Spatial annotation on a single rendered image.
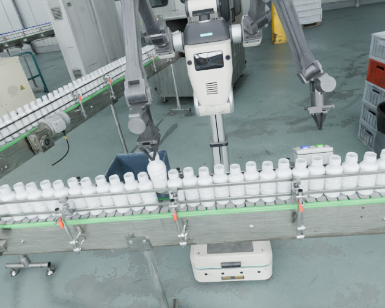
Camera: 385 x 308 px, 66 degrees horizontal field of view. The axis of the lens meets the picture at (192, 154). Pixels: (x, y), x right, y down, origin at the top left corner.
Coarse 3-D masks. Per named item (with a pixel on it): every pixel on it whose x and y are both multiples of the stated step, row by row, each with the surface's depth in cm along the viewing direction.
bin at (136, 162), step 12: (120, 156) 179; (132, 156) 179; (144, 156) 178; (108, 168) 166; (120, 168) 183; (132, 168) 183; (144, 168) 182; (168, 168) 176; (108, 180) 164; (120, 180) 181
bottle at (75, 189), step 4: (68, 180) 120; (72, 180) 122; (76, 180) 120; (68, 184) 119; (72, 184) 119; (76, 184) 120; (72, 188) 120; (76, 188) 120; (80, 188) 121; (68, 192) 121; (72, 192) 120; (76, 192) 120; (80, 192) 121; (72, 200) 123; (76, 200) 121; (80, 200) 122; (84, 200) 123; (76, 204) 122; (80, 204) 122; (84, 204) 123; (76, 208) 124; (80, 208) 123; (80, 212) 124; (84, 212) 125; (88, 212) 126
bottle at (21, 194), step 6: (18, 186) 121; (24, 186) 124; (18, 192) 122; (24, 192) 123; (18, 198) 122; (24, 198) 123; (24, 204) 124; (30, 204) 125; (24, 210) 126; (30, 210) 126; (30, 216) 128; (36, 216) 129
